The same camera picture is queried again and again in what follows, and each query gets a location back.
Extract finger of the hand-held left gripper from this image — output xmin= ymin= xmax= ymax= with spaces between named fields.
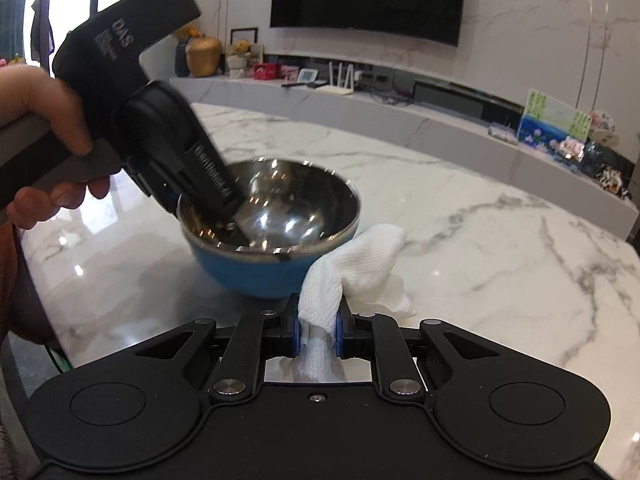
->
xmin=186 ymin=132 xmax=257 ymax=249

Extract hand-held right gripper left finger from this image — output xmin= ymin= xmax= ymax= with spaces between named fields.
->
xmin=97 ymin=294 xmax=302 ymax=404

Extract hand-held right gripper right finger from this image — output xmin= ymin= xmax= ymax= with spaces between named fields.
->
xmin=334 ymin=294 xmax=546 ymax=403

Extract white paper towel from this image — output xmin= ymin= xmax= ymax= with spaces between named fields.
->
xmin=280 ymin=223 xmax=417 ymax=383

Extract blue steel bowl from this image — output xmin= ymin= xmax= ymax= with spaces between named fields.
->
xmin=176 ymin=157 xmax=362 ymax=301

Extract person's left hand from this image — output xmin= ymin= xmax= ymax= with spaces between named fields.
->
xmin=0 ymin=66 xmax=109 ymax=231

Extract golden vase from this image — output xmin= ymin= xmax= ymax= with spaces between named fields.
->
xmin=186 ymin=36 xmax=223 ymax=78

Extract hanging dark clothes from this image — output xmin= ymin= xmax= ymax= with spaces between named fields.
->
xmin=30 ymin=0 xmax=55 ymax=61

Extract stuffed toy bouquet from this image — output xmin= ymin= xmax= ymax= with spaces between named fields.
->
xmin=226 ymin=40 xmax=254 ymax=79

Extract white router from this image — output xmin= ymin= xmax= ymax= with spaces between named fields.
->
xmin=315 ymin=61 xmax=357 ymax=96

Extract pink photo card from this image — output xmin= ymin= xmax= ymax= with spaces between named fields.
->
xmin=549 ymin=136 xmax=585 ymax=167

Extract blue flower painting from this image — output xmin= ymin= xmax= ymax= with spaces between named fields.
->
xmin=517 ymin=89 xmax=592 ymax=153

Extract glass jar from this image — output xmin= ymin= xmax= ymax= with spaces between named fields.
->
xmin=581 ymin=141 xmax=608 ymax=175

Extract cow figurines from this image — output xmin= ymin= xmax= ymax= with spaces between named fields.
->
xmin=597 ymin=165 xmax=632 ymax=200

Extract round paper fan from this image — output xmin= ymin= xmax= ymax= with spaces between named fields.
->
xmin=589 ymin=111 xmax=621 ymax=147

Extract black picture frame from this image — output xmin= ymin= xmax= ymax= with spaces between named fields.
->
xmin=230 ymin=27 xmax=259 ymax=58

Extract bundle of black cables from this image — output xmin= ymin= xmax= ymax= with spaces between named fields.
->
xmin=370 ymin=80 xmax=416 ymax=106

